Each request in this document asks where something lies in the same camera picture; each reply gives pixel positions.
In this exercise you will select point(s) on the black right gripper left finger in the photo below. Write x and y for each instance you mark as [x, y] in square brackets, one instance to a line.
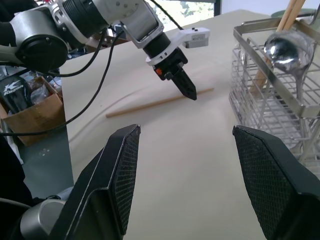
[100, 180]

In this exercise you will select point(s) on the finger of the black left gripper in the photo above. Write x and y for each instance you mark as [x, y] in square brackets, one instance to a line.
[185, 87]
[189, 79]

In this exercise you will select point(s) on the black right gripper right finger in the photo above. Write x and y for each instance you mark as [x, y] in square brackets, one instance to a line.
[275, 180]

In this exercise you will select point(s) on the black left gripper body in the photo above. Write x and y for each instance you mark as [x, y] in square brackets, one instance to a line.
[172, 65]

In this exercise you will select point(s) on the metal spoon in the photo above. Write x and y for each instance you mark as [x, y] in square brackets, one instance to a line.
[285, 52]

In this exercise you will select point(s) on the wooden chopstick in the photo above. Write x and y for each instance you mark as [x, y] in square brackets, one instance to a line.
[293, 13]
[150, 104]
[285, 15]

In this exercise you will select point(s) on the silver robot body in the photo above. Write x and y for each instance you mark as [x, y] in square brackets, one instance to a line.
[40, 218]

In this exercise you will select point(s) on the brown cardboard box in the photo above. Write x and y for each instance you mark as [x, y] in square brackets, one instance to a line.
[37, 118]

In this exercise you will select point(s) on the dark green bowl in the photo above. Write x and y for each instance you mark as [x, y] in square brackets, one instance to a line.
[278, 13]

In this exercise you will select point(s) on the black bag with white logo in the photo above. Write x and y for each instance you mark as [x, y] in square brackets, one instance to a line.
[13, 91]

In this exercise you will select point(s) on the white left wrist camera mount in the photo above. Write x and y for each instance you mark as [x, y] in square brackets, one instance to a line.
[193, 33]

